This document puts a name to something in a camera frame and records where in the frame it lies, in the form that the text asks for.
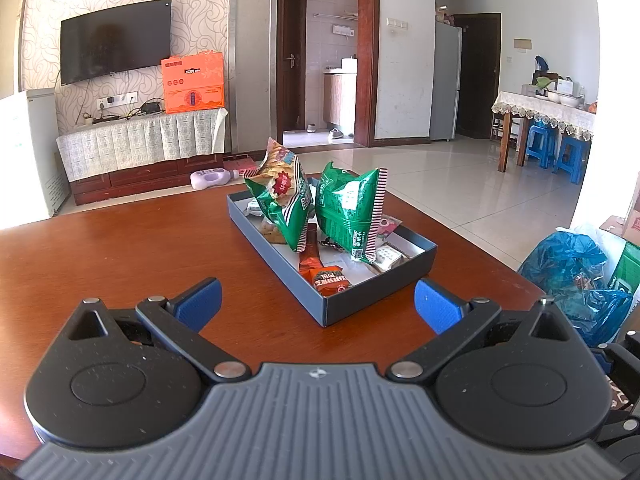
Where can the green striped-edge snack bag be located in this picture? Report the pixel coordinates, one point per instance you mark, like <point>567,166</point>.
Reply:
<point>345,210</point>

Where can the purple detergent bottle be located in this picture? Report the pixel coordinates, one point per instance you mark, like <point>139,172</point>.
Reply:
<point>212,179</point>

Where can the brown cardboard box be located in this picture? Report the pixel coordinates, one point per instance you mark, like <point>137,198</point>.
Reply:
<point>625,220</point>

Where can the white wall power strip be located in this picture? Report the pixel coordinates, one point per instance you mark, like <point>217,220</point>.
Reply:
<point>116,99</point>

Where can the clear packet of dark snacks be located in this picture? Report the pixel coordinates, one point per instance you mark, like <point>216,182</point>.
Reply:
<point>334,246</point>

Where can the small pink candy packet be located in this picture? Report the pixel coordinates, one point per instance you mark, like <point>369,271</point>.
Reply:
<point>389,227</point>

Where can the small orange snack packet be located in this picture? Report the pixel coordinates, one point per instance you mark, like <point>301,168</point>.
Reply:
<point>331,282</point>

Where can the orange gift box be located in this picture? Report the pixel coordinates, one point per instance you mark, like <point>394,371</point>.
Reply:
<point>192,85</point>

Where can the tan snack packet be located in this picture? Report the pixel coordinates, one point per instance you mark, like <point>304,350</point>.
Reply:
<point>271,232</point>

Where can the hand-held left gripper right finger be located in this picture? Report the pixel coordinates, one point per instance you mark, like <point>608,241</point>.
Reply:
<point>437,306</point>

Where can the wooden kitchen cabinet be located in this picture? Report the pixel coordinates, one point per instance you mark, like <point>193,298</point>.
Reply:
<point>339,97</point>

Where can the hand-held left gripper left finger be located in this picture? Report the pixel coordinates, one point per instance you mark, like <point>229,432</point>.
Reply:
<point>200,303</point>

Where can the wooden dining table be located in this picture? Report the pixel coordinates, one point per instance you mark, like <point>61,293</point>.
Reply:
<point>505,145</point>

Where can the white bowls on table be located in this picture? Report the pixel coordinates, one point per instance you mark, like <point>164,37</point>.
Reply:
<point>565,97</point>

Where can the dark wooden door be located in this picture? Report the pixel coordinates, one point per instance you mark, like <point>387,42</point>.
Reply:
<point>477,75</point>

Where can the white plastic bag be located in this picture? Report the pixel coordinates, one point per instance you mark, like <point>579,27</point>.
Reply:
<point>597,235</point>

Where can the white slipper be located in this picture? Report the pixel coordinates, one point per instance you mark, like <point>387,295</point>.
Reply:
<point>311,128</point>

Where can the brown wooden door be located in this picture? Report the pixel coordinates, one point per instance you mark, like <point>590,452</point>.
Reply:
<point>295,60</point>

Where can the white grey snack packet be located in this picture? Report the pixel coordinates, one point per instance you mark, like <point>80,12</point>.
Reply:
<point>387,258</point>

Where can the dark wooden television cabinet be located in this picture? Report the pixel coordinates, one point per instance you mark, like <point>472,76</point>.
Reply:
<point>145,180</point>

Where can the white chest freezer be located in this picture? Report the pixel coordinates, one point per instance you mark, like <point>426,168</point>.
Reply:
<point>27,160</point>

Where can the pale patterned cabinet cloth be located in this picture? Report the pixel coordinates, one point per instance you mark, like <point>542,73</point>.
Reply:
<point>135,142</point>

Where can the blue plastic stool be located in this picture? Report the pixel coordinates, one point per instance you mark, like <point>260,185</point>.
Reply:
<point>570,157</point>
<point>540,145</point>

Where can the orange stick snack packet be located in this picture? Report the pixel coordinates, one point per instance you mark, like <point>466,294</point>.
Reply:
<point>311,255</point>

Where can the grey slipper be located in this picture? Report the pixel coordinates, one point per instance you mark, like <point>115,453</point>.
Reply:
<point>335,134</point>

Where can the silver refrigerator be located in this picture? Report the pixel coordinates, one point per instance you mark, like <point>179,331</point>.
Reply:
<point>445,80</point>

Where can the white lace tablecloth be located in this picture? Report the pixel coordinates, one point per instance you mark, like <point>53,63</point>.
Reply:
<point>545,112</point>

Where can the green white carton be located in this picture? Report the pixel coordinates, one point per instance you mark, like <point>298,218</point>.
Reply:
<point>625,272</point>

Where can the black power adapter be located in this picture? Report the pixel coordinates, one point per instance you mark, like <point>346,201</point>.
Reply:
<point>151,107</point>

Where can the blue cardboard box white inside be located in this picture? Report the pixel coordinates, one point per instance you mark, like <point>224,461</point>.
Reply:
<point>380,285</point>

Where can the blue plastic bag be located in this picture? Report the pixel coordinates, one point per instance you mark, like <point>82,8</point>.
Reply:
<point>575,270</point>

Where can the white wall heater box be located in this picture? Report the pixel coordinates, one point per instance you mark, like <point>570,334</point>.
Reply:
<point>343,30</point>

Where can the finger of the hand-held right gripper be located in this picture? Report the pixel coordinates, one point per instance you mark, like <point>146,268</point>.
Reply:
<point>622,355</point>

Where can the green chip bag red print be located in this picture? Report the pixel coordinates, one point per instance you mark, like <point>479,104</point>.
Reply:
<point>280,195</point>

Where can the black wall television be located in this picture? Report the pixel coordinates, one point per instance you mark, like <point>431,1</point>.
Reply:
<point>115,42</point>

